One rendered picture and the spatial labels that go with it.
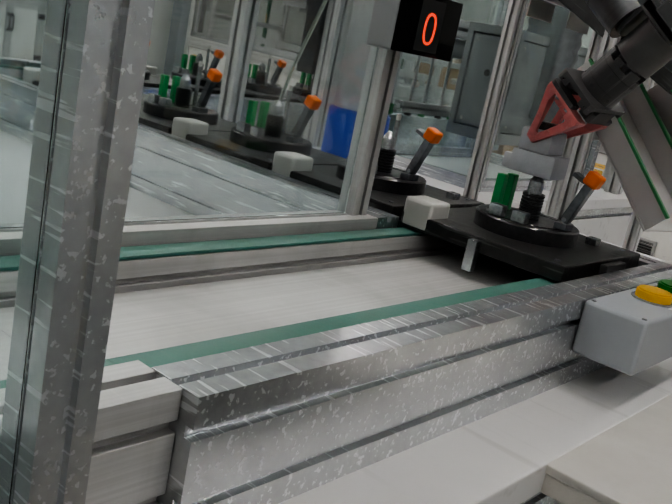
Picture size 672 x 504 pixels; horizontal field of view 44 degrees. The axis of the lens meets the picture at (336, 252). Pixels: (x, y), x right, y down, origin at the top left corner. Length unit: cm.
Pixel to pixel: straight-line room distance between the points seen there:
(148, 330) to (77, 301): 33
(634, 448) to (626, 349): 11
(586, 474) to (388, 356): 23
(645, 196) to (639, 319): 43
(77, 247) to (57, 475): 11
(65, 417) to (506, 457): 44
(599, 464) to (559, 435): 5
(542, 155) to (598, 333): 30
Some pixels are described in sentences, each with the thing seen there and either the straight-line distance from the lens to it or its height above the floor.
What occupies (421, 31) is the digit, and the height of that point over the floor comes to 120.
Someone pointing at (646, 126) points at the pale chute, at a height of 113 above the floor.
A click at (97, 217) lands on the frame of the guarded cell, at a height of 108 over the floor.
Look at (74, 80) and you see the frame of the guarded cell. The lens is 35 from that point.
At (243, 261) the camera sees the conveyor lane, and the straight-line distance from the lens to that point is 88.
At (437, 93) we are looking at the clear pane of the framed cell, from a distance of 229.
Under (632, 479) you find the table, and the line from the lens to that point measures 79.
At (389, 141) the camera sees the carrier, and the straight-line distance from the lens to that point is 128.
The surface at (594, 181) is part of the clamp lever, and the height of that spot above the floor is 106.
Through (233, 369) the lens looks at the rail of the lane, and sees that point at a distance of 55.
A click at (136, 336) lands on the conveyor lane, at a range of 69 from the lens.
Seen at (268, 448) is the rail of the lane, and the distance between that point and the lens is 57.
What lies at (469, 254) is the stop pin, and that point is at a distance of 105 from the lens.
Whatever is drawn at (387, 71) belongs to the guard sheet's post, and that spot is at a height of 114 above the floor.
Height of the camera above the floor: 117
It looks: 14 degrees down
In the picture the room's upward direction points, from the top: 12 degrees clockwise
